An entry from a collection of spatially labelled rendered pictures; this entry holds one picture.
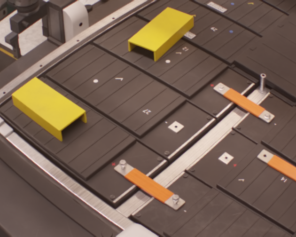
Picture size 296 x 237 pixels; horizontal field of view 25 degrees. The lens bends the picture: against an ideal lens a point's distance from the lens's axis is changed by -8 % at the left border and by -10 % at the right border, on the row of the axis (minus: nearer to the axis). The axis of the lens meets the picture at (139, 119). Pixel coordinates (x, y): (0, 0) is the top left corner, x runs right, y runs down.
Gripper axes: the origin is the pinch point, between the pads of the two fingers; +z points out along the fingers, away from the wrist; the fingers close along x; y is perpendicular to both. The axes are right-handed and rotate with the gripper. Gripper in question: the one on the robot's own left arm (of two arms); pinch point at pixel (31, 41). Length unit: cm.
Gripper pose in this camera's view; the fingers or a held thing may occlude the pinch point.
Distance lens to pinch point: 214.9
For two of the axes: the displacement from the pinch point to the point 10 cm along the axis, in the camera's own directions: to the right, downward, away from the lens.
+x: 6.4, -5.5, 5.3
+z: 0.4, 7.2, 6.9
